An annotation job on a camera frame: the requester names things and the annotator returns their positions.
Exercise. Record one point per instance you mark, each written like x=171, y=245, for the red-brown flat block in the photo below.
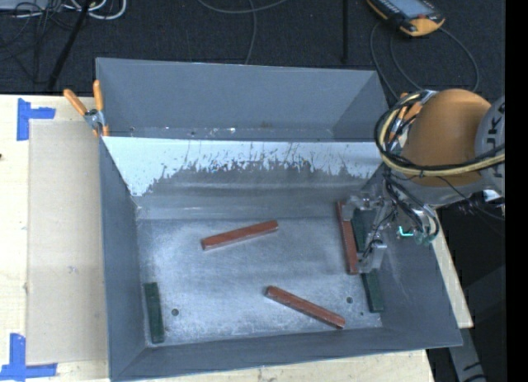
x=305, y=307
x=349, y=244
x=239, y=235

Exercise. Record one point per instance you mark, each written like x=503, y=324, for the dark green flat block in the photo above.
x=373, y=291
x=154, y=312

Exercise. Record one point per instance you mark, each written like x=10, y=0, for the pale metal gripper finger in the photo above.
x=363, y=206
x=373, y=257

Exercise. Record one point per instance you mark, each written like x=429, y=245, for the grey metal bin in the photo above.
x=247, y=273

